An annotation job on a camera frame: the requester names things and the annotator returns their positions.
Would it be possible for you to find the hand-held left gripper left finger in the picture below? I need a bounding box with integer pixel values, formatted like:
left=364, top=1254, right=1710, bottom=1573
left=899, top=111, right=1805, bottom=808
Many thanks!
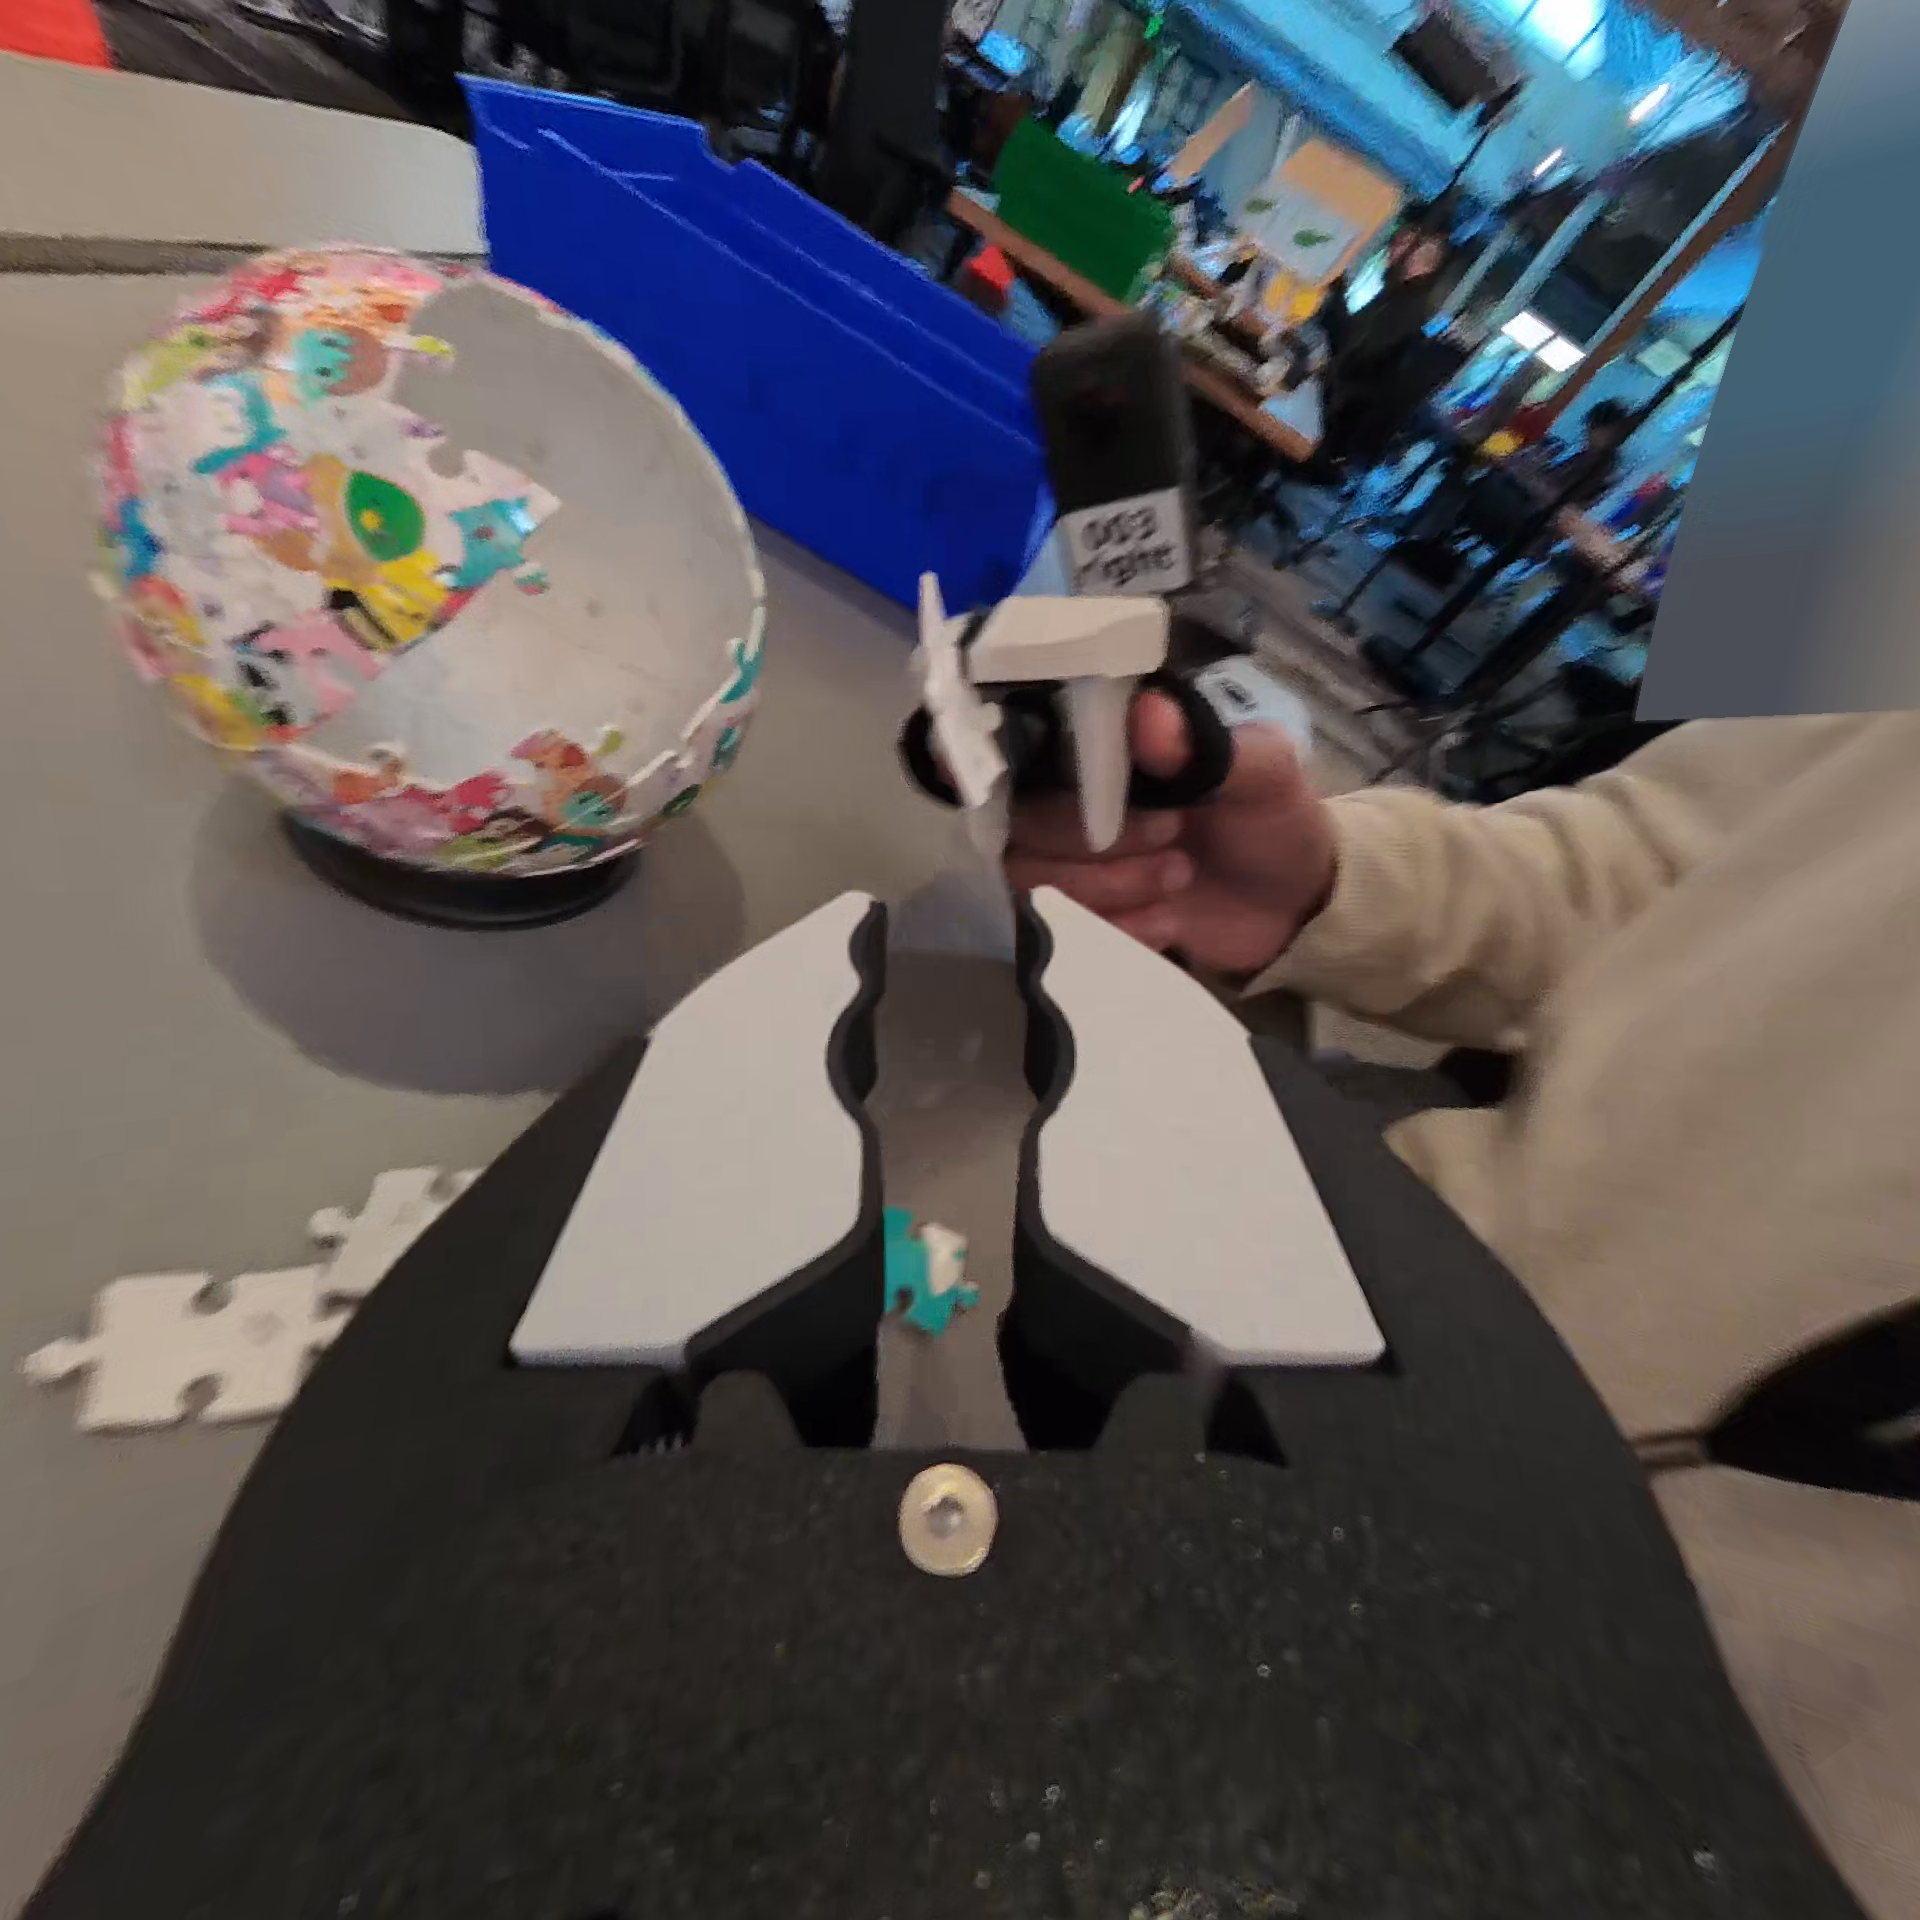
left=509, top=890, right=890, bottom=1449

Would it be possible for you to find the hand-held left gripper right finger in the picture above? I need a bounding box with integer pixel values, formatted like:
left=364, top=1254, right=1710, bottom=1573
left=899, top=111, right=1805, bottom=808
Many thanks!
left=998, top=884, right=1389, bottom=1449

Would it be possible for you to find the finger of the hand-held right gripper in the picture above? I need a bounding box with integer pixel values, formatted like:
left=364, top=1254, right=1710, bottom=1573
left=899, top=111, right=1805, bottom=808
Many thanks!
left=965, top=594, right=1174, bottom=688
left=1068, top=678, right=1129, bottom=855

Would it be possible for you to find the white backed puzzle piece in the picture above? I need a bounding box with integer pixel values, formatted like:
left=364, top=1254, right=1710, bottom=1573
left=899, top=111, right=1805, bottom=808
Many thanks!
left=912, top=568, right=1013, bottom=858

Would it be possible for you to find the colourful puzzle ball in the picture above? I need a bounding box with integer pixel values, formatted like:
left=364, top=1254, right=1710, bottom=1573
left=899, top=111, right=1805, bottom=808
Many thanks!
left=94, top=244, right=770, bottom=880

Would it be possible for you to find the teal puzzle piece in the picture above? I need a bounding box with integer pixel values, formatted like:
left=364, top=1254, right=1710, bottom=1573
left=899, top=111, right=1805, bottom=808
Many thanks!
left=881, top=1206, right=984, bottom=1336

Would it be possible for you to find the black ball stand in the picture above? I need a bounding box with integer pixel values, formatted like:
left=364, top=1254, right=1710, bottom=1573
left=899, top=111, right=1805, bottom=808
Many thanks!
left=282, top=814, right=650, bottom=932

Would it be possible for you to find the person's right hand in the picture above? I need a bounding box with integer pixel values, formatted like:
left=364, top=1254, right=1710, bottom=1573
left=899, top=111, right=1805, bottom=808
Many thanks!
left=1001, top=690, right=1339, bottom=980

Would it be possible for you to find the wooden table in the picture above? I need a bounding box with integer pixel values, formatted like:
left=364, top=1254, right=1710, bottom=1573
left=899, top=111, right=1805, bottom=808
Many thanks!
left=945, top=188, right=1326, bottom=463

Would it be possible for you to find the green plastic bin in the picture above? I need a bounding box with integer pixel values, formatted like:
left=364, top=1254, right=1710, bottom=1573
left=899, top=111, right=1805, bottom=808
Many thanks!
left=990, top=111, right=1181, bottom=310

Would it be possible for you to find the blue plastic bin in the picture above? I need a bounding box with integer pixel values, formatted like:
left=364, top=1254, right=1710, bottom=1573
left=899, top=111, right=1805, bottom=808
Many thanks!
left=458, top=74, right=1061, bottom=616

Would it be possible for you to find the person's cream sweatshirt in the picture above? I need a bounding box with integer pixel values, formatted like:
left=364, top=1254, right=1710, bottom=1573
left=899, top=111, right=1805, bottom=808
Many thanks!
left=1388, top=959, right=1920, bottom=1920

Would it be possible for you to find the black lanyard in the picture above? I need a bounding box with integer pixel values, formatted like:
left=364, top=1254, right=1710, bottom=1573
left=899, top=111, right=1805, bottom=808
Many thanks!
left=1633, top=1303, right=1920, bottom=1504

